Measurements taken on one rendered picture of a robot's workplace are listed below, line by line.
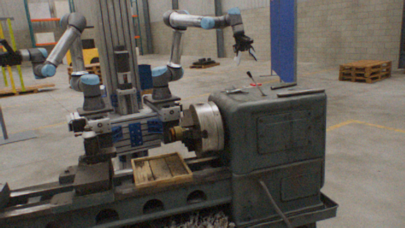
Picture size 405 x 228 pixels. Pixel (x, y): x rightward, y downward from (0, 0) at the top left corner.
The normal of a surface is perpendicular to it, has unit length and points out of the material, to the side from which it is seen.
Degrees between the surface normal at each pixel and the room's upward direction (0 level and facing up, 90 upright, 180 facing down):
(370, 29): 90
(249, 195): 90
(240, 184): 90
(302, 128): 90
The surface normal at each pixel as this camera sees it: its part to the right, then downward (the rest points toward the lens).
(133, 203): 0.28, 0.18
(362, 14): -0.84, 0.19
